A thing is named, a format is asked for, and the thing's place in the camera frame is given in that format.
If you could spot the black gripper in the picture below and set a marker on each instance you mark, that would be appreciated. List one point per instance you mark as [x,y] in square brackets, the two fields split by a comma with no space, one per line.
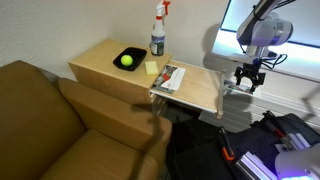
[251,73]

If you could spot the yellow-green sponge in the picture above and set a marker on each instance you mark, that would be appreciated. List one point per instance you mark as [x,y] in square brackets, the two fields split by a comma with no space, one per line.
[151,68]

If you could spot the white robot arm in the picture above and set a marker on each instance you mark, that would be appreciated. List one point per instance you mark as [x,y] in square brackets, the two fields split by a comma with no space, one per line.
[261,29]

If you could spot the light wood drawer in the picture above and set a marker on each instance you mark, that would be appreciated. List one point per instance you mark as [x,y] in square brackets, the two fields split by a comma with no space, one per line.
[200,88]

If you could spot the light wood cabinet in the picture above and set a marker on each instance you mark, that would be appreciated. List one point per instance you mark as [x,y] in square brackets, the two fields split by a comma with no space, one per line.
[95,68]

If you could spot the orange black clamp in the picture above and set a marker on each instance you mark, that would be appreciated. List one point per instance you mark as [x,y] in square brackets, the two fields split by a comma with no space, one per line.
[225,145]

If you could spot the white red brochure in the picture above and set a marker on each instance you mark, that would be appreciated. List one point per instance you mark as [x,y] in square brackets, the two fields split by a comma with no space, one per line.
[170,79]

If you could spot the white spray bottle red trigger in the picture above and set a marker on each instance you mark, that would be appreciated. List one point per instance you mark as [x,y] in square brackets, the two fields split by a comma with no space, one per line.
[158,33]

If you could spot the yellow tennis ball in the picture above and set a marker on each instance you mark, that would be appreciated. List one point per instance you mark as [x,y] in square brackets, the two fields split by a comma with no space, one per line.
[126,60]

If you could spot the brown leather armchair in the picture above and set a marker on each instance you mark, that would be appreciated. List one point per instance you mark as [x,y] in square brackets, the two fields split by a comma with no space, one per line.
[62,130]

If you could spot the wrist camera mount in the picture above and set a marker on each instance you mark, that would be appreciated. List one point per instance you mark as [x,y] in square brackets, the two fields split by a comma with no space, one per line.
[269,60]

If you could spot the white wall heater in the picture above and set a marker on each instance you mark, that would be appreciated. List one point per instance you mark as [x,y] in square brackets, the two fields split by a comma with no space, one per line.
[241,108]

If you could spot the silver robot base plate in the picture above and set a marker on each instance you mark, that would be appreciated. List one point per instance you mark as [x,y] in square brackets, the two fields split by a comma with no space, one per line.
[294,159]

